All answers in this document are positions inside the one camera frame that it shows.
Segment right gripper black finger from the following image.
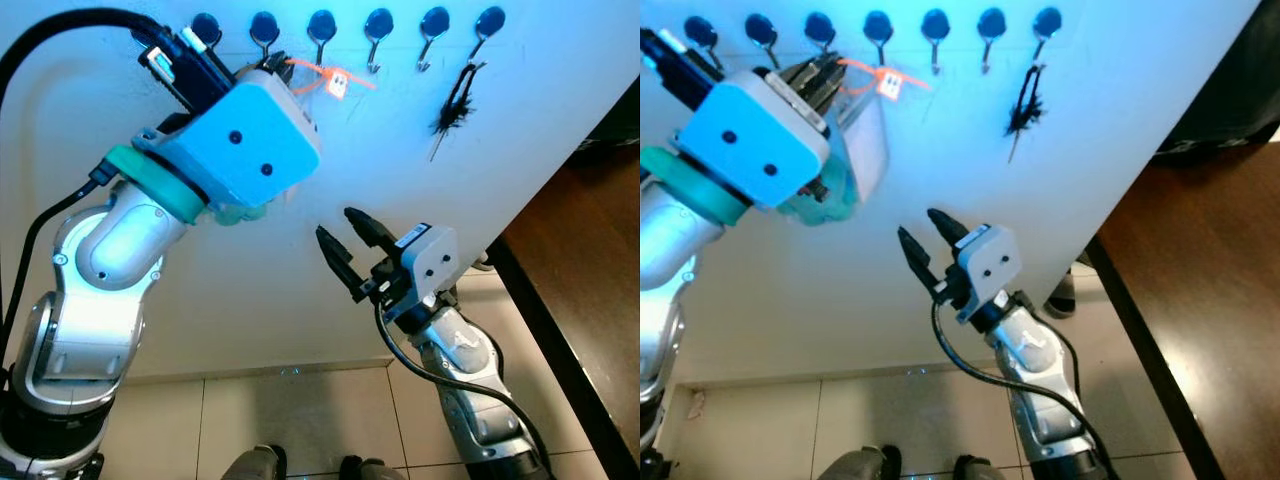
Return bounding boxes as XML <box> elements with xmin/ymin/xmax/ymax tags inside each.
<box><xmin>316</xmin><ymin>226</ymin><xmax>368</xmax><ymax>299</ymax></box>
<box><xmin>927</xmin><ymin>207</ymin><xmax>970</xmax><ymax>264</ymax></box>
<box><xmin>345</xmin><ymin>207</ymin><xmax>399</xmax><ymax>270</ymax></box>
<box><xmin>897</xmin><ymin>227</ymin><xmax>947</xmax><ymax>300</ymax></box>

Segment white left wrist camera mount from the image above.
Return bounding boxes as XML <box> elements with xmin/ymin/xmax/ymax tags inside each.
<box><xmin>132</xmin><ymin>68</ymin><xmax>323</xmax><ymax>223</ymax></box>
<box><xmin>672</xmin><ymin>68</ymin><xmax>891</xmax><ymax>226</ymax></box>

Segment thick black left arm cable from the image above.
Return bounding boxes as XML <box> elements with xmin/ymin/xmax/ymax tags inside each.
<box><xmin>0</xmin><ymin>8</ymin><xmax>166</xmax><ymax>113</ymax></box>

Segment robot's grey left foot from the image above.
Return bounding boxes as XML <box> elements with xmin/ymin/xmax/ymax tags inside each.
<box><xmin>815</xmin><ymin>445</ymin><xmax>901</xmax><ymax>480</ymax></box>
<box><xmin>220</xmin><ymin>443</ymin><xmax>289</xmax><ymax>480</ymax></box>

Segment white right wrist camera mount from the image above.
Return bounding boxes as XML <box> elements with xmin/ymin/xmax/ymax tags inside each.
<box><xmin>955</xmin><ymin>224</ymin><xmax>1025</xmax><ymax>323</ymax></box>
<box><xmin>393</xmin><ymin>224</ymin><xmax>461</xmax><ymax>313</ymax></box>

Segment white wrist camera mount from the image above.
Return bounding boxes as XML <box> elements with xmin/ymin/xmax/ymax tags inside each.
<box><xmin>132</xmin><ymin>68</ymin><xmax>323</xmax><ymax>223</ymax></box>
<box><xmin>955</xmin><ymin>224</ymin><xmax>1025</xmax><ymax>323</ymax></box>
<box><xmin>672</xmin><ymin>68</ymin><xmax>891</xmax><ymax>226</ymax></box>
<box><xmin>393</xmin><ymin>224</ymin><xmax>461</xmax><ymax>313</ymax></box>

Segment robot's grey foot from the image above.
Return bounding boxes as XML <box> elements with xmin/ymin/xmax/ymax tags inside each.
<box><xmin>338</xmin><ymin>455</ymin><xmax>406</xmax><ymax>480</ymax></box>
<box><xmin>952</xmin><ymin>455</ymin><xmax>1021</xmax><ymax>480</ymax></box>
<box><xmin>815</xmin><ymin>445</ymin><xmax>901</xmax><ymax>480</ymax></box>
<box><xmin>220</xmin><ymin>443</ymin><xmax>289</xmax><ymax>480</ymax></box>

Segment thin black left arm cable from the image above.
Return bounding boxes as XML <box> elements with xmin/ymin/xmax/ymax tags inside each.
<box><xmin>0</xmin><ymin>165</ymin><xmax>111</xmax><ymax>381</ymax></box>

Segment robot's grey right foot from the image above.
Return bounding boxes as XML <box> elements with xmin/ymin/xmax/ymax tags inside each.
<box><xmin>338</xmin><ymin>455</ymin><xmax>406</xmax><ymax>480</ymax></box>
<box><xmin>952</xmin><ymin>455</ymin><xmax>1021</xmax><ymax>480</ymax></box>

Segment dark brown wooden table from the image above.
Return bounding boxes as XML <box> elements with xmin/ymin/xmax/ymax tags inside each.
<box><xmin>484</xmin><ymin>148</ymin><xmax>641</xmax><ymax>480</ymax></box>
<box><xmin>1085</xmin><ymin>140</ymin><xmax>1280</xmax><ymax>480</ymax></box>

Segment large black object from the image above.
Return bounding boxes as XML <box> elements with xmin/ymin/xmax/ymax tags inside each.
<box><xmin>1150</xmin><ymin>0</ymin><xmax>1280</xmax><ymax>169</ymax></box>
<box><xmin>583</xmin><ymin>80</ymin><xmax>641</xmax><ymax>169</ymax></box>

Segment dark round wall hook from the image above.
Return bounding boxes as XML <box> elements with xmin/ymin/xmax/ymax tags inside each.
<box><xmin>920</xmin><ymin>8</ymin><xmax>952</xmax><ymax>77</ymax></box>
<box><xmin>363</xmin><ymin>7</ymin><xmax>396</xmax><ymax>76</ymax></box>
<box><xmin>684</xmin><ymin>15</ymin><xmax>719</xmax><ymax>53</ymax></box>
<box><xmin>1030</xmin><ymin>6</ymin><xmax>1064</xmax><ymax>67</ymax></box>
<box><xmin>470</xmin><ymin>5</ymin><xmax>508</xmax><ymax>66</ymax></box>
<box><xmin>976</xmin><ymin>7</ymin><xmax>1009</xmax><ymax>75</ymax></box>
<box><xmin>190</xmin><ymin>12</ymin><xmax>223</xmax><ymax>51</ymax></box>
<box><xmin>306</xmin><ymin>8</ymin><xmax>339</xmax><ymax>69</ymax></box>
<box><xmin>862</xmin><ymin>10</ymin><xmax>894</xmax><ymax>67</ymax></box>
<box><xmin>803</xmin><ymin>11</ymin><xmax>837</xmax><ymax>61</ymax></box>
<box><xmin>248</xmin><ymin>10</ymin><xmax>281</xmax><ymax>59</ymax></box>
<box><xmin>744</xmin><ymin>12</ymin><xmax>781</xmax><ymax>71</ymax></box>
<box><xmin>416</xmin><ymin>6</ymin><xmax>452</xmax><ymax>74</ymax></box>

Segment keys with orange tag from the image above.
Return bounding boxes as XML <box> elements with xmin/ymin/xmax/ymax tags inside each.
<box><xmin>838</xmin><ymin>56</ymin><xmax>933</xmax><ymax>101</ymax></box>
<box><xmin>283</xmin><ymin>55</ymin><xmax>378</xmax><ymax>101</ymax></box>

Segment black tassel keychain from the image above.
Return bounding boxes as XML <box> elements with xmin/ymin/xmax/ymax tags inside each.
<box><xmin>428</xmin><ymin>60</ymin><xmax>488</xmax><ymax>164</ymax></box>
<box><xmin>1005</xmin><ymin>62</ymin><xmax>1049</xmax><ymax>166</ymax></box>

